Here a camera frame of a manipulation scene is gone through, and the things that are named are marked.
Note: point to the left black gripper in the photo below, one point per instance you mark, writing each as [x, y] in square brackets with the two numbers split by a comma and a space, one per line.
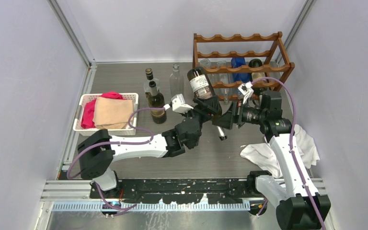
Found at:
[207, 107]

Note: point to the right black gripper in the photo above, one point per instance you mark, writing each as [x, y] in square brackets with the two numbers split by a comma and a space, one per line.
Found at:
[226, 120]

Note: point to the green wine bottle front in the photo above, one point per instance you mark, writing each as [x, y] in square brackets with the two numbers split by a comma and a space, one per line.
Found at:
[200, 83]

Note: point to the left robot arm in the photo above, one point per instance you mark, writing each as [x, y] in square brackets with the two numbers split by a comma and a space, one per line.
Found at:
[101, 149]

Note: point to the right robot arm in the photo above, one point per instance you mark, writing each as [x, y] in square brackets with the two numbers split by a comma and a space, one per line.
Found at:
[298, 203]

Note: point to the wooden wine rack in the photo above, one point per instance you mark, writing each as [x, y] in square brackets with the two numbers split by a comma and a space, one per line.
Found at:
[266, 68]

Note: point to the tall clear glass bottle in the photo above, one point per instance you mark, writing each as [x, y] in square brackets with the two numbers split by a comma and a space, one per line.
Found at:
[176, 81]

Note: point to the clear whisky bottle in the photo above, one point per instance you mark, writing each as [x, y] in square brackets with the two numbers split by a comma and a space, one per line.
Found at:
[149, 78]

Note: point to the white cloth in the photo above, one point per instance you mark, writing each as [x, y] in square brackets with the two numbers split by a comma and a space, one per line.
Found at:
[263, 156]

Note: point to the beige folded cloth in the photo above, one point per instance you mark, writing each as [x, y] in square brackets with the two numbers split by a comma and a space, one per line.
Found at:
[112, 113]

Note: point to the red cloth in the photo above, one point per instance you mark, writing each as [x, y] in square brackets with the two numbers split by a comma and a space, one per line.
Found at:
[88, 113]

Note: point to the white plastic basket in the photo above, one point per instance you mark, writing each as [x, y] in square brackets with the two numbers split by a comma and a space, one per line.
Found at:
[86, 98]

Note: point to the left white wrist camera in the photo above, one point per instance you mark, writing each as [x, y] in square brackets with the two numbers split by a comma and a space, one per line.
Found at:
[178, 104]

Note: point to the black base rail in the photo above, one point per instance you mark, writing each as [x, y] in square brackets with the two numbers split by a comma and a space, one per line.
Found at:
[184, 191]

